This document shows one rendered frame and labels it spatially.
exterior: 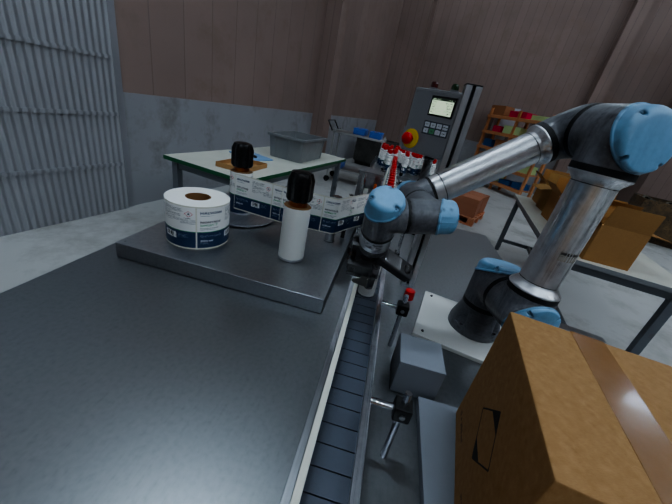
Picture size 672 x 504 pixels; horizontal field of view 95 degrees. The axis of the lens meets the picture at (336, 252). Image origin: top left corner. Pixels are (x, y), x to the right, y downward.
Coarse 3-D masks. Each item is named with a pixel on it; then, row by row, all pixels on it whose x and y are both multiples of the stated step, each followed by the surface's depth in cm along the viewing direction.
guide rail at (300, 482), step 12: (348, 312) 79; (336, 348) 67; (336, 360) 63; (324, 396) 55; (324, 408) 53; (312, 432) 49; (312, 444) 47; (300, 468) 44; (300, 480) 42; (300, 492) 41
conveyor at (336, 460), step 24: (360, 312) 86; (360, 336) 77; (360, 360) 70; (336, 384) 62; (360, 384) 64; (336, 408) 58; (360, 408) 58; (336, 432) 53; (312, 456) 49; (336, 456) 50; (312, 480) 46; (336, 480) 47
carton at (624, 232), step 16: (608, 208) 216; (624, 208) 182; (608, 224) 189; (624, 224) 186; (640, 224) 183; (656, 224) 181; (592, 240) 195; (608, 240) 192; (624, 240) 190; (640, 240) 187; (592, 256) 198; (608, 256) 195; (624, 256) 193
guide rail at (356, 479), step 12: (384, 276) 90; (372, 336) 65; (372, 348) 62; (372, 360) 59; (372, 372) 56; (372, 384) 54; (360, 420) 47; (360, 432) 45; (360, 444) 44; (360, 456) 42; (360, 468) 41; (360, 480) 40
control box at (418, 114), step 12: (420, 96) 96; (444, 96) 91; (456, 96) 88; (420, 108) 96; (456, 108) 89; (408, 120) 100; (420, 120) 97; (432, 120) 94; (444, 120) 92; (420, 132) 98; (408, 144) 102; (420, 144) 99; (432, 144) 96; (444, 144) 93; (432, 156) 97
